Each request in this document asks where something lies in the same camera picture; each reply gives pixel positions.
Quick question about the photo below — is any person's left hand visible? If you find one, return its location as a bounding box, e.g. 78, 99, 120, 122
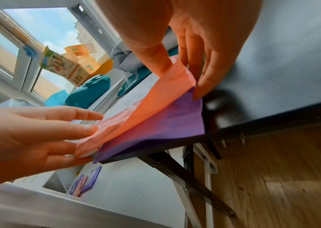
0, 105, 105, 190

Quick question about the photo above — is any person's right hand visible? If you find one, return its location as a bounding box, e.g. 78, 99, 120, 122
95, 0, 264, 101

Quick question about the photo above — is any purple plastic package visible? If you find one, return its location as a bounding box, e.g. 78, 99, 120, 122
68, 174, 84, 196
93, 86, 206, 164
79, 165, 103, 194

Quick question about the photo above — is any pink plastic package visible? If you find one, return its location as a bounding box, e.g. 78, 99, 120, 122
75, 55, 197, 159
73, 175, 89, 197

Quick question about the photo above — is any clear grey plastic bag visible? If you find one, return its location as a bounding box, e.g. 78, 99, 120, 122
0, 98, 39, 110

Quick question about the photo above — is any white framed window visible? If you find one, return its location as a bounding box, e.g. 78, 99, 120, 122
0, 6, 122, 105

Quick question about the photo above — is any colourful printed paper box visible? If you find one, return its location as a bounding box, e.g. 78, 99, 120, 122
38, 43, 101, 88

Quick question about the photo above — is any blue tape patch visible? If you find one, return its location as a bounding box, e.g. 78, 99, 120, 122
22, 45, 39, 58

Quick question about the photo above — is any yellow tape strip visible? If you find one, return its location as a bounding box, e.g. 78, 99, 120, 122
91, 58, 115, 76

